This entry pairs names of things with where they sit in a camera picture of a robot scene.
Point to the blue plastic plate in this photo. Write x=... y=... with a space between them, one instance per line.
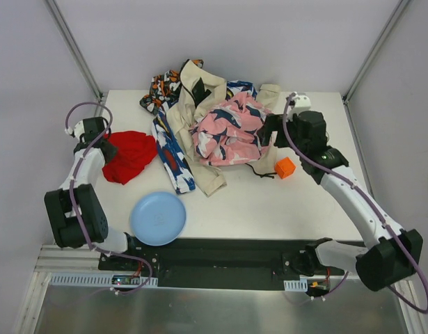
x=158 y=218

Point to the aluminium frame post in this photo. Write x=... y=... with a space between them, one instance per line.
x=393 y=20
x=73 y=47

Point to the left white cable duct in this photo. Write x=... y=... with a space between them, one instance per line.
x=101 y=280

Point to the left aluminium frame post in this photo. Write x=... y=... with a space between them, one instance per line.
x=73 y=47

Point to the pink patterned cloth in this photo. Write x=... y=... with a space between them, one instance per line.
x=227 y=135

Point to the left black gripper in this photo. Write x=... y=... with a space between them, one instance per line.
x=108 y=149

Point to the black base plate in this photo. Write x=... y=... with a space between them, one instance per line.
x=246 y=264

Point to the orange cube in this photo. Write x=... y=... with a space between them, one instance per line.
x=284 y=168

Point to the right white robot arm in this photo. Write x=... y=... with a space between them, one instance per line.
x=389 y=253

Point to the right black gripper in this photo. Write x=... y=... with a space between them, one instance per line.
x=273 y=129

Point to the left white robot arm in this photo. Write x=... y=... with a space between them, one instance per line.
x=74 y=211

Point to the right aluminium frame post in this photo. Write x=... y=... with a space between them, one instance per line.
x=393 y=20

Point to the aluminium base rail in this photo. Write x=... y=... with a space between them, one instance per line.
x=66 y=260

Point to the beige cloth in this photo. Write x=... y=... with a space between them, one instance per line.
x=184 y=114

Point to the white cable duct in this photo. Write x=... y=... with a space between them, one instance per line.
x=300 y=285
x=101 y=280

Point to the orange black patterned cloth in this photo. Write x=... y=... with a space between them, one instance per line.
x=165 y=90

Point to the right white cable duct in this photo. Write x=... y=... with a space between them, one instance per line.
x=300 y=285

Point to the red cloth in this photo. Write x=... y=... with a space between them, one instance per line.
x=135 y=151

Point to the blue white patterned cloth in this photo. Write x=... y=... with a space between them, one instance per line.
x=172 y=155

